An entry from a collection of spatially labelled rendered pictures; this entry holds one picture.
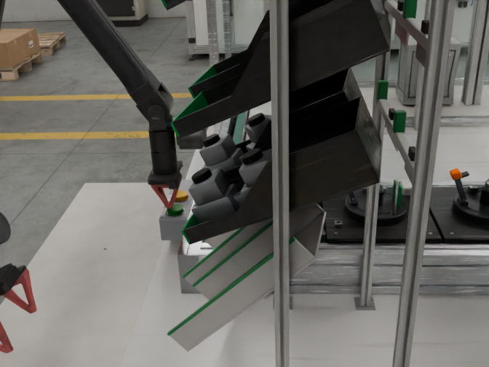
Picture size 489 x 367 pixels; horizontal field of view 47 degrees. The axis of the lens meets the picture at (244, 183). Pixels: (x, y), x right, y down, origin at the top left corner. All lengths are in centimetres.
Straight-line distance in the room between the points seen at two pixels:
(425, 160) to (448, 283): 60
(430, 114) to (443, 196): 76
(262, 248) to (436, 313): 45
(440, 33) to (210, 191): 37
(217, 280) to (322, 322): 28
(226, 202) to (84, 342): 50
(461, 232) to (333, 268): 29
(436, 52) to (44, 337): 91
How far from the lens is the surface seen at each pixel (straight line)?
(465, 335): 119
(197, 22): 662
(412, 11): 79
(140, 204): 162
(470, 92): 241
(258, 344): 111
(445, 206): 138
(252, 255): 93
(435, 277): 124
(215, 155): 92
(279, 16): 62
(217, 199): 80
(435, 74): 66
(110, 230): 152
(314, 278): 121
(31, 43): 705
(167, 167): 127
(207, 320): 87
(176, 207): 135
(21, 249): 325
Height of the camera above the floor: 161
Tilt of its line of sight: 27 degrees down
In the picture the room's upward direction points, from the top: 2 degrees counter-clockwise
